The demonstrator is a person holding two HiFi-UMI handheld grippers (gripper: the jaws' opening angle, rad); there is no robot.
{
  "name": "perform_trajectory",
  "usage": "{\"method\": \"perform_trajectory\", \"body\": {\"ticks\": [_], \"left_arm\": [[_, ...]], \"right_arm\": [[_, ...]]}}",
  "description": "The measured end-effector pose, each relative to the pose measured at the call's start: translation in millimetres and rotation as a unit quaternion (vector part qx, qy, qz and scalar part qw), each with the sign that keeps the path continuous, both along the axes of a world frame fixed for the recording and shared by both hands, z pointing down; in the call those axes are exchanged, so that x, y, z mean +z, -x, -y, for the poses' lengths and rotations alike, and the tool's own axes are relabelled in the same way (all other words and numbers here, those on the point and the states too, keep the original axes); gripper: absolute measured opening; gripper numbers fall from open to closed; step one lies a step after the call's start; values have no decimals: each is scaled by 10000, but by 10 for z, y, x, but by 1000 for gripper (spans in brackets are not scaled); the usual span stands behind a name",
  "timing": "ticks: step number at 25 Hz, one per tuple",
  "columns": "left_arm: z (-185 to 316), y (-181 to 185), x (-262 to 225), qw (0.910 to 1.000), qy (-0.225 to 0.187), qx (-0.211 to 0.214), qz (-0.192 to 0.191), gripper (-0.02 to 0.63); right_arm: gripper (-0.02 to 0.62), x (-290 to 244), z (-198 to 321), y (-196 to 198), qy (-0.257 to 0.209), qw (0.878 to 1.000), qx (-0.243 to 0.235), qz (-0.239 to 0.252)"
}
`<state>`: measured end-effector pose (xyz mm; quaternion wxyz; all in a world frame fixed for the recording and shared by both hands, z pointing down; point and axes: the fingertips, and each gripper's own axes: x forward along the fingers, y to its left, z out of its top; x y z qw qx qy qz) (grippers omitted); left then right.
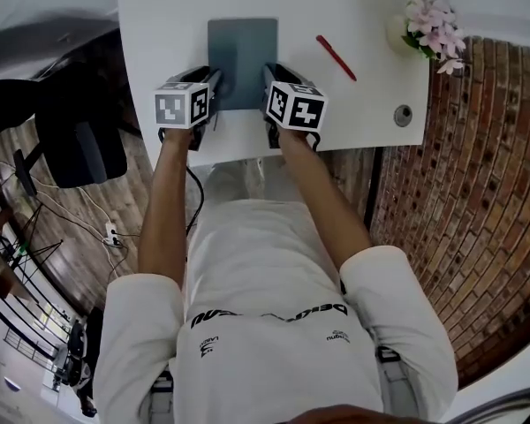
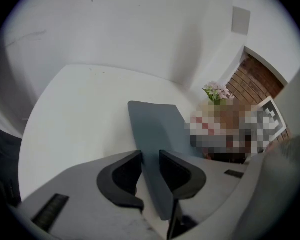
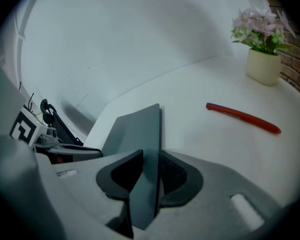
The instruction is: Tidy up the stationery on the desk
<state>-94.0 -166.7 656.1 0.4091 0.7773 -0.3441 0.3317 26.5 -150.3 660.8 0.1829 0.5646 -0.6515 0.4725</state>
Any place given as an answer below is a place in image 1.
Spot red pen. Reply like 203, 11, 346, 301
315, 34, 358, 82

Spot white desk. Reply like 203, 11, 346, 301
117, 0, 431, 170

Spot black tripod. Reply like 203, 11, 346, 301
7, 201, 65, 274

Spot person's chin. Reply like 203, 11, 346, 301
285, 405, 399, 424

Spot grey head mount bar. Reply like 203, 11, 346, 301
445, 381, 530, 424

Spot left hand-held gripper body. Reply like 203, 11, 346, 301
153, 80, 218, 152

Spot pink flowers in white pot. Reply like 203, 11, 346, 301
385, 0, 467, 76

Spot white power strip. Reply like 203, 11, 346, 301
102, 220, 121, 247

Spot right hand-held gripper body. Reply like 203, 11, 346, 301
263, 80, 329, 152

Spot white cable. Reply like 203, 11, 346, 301
0, 159, 117, 278

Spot person's right forearm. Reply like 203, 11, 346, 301
277, 128, 373, 283

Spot person's white printed shirt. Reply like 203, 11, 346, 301
92, 196, 460, 424

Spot black office chair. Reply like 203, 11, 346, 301
0, 77, 130, 199

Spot person's light trousers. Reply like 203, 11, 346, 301
201, 156, 305, 206

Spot grey shoulder strap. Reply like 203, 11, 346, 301
148, 368, 176, 424
375, 344, 426, 420

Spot black cable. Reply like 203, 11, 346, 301
185, 164, 206, 234

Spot grey notebook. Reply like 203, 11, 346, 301
207, 17, 279, 112

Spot grey desk cable grommet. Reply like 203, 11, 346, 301
393, 103, 414, 128

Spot person's left forearm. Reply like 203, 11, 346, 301
137, 128, 196, 292

